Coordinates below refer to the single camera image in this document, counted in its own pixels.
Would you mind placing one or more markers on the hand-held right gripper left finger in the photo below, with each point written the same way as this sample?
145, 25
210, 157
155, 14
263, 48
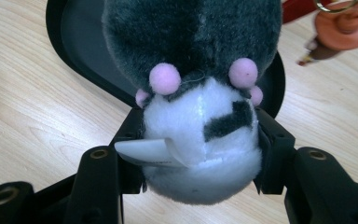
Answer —
105, 174

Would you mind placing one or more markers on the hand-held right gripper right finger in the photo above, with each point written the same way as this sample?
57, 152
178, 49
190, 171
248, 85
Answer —
310, 180

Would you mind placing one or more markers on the black oval tray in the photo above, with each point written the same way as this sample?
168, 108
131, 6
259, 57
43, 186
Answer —
84, 43

